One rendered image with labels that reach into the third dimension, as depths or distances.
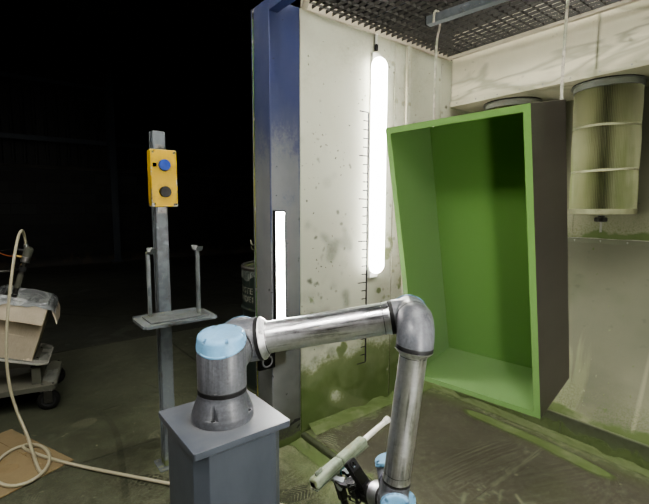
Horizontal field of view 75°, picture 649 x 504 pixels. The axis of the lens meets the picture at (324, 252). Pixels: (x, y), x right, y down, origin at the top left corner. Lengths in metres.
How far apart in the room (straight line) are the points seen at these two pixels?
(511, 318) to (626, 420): 0.81
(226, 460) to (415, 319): 0.68
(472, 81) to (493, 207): 1.26
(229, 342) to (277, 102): 1.32
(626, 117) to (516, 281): 1.12
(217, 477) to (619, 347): 2.20
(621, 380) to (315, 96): 2.19
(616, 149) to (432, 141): 1.04
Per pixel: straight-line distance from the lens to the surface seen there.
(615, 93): 2.84
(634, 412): 2.75
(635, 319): 2.90
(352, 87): 2.56
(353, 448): 1.97
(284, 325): 1.47
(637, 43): 2.78
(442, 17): 2.30
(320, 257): 2.35
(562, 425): 2.83
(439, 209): 2.24
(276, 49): 2.31
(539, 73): 2.94
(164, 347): 2.25
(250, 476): 1.43
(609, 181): 2.78
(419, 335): 1.32
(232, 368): 1.33
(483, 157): 2.09
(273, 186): 2.17
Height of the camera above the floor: 1.29
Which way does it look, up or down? 6 degrees down
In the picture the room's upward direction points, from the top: straight up
